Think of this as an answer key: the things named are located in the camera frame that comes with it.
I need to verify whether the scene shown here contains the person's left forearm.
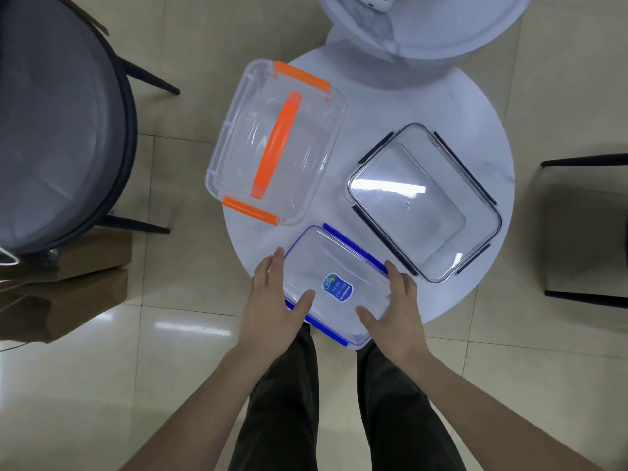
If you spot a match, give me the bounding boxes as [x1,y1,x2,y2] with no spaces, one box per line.
[119,338,280,471]

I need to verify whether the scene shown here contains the clear container with black clips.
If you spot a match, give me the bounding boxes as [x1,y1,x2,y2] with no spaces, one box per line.
[346,123,503,284]

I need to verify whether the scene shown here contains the round white marble table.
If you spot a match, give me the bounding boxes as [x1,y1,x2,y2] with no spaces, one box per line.
[314,0,535,61]

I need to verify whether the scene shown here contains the black metal chair frame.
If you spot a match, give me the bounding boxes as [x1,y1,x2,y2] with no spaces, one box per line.
[541,153,628,309]

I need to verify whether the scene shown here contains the person's right hand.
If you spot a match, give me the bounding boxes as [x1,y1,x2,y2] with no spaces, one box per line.
[355,260,431,367]

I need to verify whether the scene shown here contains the round white side table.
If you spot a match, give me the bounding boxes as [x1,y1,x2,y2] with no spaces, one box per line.
[223,44,515,349]

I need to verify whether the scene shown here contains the person's right forearm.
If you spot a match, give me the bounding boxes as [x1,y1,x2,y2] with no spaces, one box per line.
[400,350,604,471]

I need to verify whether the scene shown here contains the person's dark trousers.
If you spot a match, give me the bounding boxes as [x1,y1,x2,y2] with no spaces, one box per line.
[228,323,467,471]

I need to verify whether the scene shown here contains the clear container with blue clips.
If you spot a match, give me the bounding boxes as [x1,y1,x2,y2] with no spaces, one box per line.
[283,223,393,350]

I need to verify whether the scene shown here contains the clear container with orange handle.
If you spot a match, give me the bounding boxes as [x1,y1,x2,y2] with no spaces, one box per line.
[205,59,347,227]

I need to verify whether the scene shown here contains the person's left hand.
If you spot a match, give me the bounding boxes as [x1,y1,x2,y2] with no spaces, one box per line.
[237,247,316,357]

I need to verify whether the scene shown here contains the brown paper bag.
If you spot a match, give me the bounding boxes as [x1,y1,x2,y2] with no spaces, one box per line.
[0,230,133,345]

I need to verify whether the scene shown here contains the grey cushioned chair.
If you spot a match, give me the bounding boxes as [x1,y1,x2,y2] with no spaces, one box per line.
[0,0,181,256]

